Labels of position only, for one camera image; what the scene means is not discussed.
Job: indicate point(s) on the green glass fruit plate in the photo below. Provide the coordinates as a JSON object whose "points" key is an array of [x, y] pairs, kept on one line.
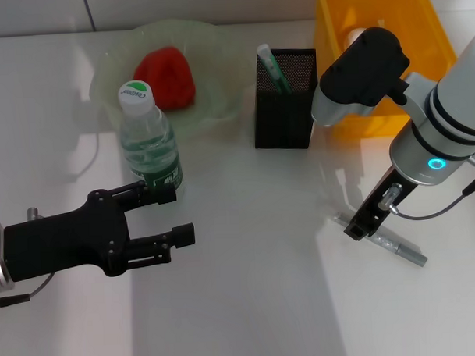
{"points": [[218, 69]]}

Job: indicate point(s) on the yellow plastic bin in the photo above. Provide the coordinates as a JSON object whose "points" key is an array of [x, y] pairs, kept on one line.
{"points": [[333, 10]]}

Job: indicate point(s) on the orange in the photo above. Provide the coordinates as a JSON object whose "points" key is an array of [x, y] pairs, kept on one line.
{"points": [[167, 77]]}

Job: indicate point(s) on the black mesh pen holder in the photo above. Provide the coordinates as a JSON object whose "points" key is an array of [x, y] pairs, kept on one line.
{"points": [[282, 118]]}

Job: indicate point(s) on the silver glitter pen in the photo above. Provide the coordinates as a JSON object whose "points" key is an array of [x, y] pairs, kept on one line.
{"points": [[400, 250]]}

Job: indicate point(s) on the mint green pen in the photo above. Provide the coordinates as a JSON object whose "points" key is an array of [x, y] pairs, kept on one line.
{"points": [[274, 73]]}

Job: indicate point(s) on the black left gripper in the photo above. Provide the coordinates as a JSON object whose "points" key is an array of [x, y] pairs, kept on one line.
{"points": [[64, 246]]}

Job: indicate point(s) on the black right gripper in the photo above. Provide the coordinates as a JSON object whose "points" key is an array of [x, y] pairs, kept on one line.
{"points": [[383, 204]]}

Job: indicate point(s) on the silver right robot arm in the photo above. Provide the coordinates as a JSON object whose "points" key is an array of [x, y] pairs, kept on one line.
{"points": [[434, 120]]}

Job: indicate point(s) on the clear water bottle green label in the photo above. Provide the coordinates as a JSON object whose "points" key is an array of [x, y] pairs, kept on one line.
{"points": [[150, 150]]}

